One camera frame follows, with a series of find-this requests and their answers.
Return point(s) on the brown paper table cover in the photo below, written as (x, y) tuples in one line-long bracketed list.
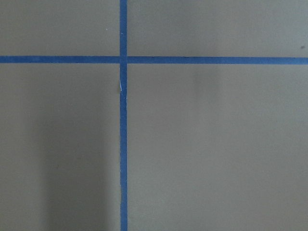
[(211, 147)]

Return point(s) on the blue tape line lengthwise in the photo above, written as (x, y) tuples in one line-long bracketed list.
[(123, 115)]

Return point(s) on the blue tape line crosswise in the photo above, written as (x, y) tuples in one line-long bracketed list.
[(152, 60)]

